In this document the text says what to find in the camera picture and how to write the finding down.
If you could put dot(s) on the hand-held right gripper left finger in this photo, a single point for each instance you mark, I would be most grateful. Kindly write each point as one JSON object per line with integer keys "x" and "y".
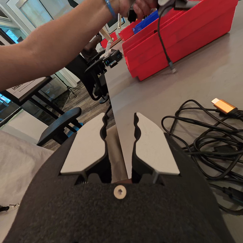
{"x": 85, "y": 150}

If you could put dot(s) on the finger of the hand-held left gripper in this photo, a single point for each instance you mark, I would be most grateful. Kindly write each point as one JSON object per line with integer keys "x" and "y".
{"x": 166, "y": 2}

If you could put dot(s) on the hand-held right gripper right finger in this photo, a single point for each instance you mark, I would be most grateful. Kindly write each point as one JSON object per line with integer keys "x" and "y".
{"x": 155, "y": 150}

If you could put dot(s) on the dark grey usb hub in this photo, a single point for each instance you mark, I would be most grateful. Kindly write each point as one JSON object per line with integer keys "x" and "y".
{"x": 171, "y": 65}

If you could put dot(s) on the person's left forearm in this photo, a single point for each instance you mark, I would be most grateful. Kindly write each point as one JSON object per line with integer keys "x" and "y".
{"x": 47, "y": 43}

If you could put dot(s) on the small red plastic bin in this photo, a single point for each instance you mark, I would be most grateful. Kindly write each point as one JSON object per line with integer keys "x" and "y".
{"x": 129, "y": 31}

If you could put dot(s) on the blue plastic bin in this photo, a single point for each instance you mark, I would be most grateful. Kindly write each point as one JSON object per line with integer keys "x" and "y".
{"x": 146, "y": 23}

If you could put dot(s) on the blue wristband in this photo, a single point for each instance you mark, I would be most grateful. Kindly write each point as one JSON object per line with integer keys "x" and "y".
{"x": 111, "y": 8}

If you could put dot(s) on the black charger box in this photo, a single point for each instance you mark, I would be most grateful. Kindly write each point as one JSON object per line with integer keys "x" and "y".
{"x": 113, "y": 58}

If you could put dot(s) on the black tripod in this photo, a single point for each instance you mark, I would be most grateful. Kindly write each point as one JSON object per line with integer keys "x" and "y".
{"x": 69, "y": 87}

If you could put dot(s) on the person's white shirt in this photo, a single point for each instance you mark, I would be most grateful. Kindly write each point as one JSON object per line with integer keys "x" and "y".
{"x": 19, "y": 170}

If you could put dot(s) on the marker sign on stand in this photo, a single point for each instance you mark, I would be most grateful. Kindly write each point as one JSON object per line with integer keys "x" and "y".
{"x": 28, "y": 85}

